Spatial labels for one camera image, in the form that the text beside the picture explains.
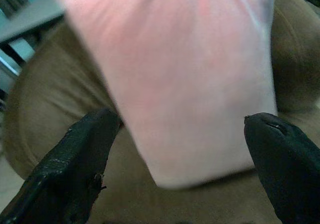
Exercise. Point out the brown fabric sofa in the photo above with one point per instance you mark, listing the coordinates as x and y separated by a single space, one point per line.
62 96

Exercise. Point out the pink pillow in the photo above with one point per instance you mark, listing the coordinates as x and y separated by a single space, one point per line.
175 83

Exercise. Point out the white table with black legs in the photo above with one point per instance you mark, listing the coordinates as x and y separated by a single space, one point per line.
27 21

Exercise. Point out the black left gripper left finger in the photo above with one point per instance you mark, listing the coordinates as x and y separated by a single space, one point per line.
67 164

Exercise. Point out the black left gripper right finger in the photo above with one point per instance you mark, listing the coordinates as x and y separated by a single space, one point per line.
287 169

